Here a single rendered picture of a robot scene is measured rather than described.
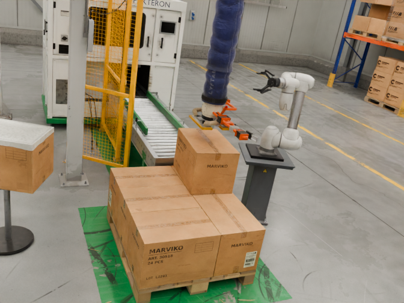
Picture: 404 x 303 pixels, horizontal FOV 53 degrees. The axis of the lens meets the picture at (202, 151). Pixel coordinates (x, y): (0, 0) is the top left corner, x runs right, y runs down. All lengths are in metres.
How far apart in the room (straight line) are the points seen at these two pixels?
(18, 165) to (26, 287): 0.91
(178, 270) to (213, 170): 0.91
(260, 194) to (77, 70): 2.25
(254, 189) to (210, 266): 1.25
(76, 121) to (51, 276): 1.70
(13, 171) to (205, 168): 1.50
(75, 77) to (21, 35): 8.03
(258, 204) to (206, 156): 1.12
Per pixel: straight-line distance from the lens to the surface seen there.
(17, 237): 3.87
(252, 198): 4.27
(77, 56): 4.27
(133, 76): 4.48
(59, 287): 3.38
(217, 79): 3.46
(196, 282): 3.30
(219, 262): 3.27
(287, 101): 3.57
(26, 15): 12.35
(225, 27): 3.38
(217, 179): 3.57
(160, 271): 3.09
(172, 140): 4.66
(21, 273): 3.53
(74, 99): 4.38
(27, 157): 3.16
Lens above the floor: 2.24
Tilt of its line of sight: 22 degrees down
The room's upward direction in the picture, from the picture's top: 9 degrees clockwise
